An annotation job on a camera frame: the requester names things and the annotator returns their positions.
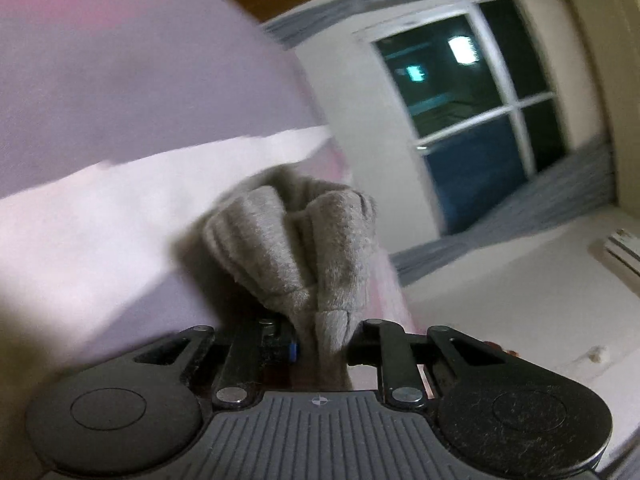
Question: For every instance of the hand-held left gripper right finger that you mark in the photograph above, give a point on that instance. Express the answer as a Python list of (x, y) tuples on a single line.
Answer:
[(361, 347)]

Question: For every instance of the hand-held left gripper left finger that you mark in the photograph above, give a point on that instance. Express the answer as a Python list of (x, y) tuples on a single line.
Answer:
[(293, 351)]

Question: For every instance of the sliding glass window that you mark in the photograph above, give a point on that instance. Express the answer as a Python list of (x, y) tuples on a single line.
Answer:
[(475, 160)]

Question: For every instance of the white air conditioner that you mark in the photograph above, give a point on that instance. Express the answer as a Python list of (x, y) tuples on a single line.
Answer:
[(620, 252)]

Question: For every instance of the bed with striped sheet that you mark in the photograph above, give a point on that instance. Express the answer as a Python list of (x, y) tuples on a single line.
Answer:
[(100, 85)]

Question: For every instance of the grey pants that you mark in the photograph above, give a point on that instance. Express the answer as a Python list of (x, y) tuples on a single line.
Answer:
[(300, 240)]

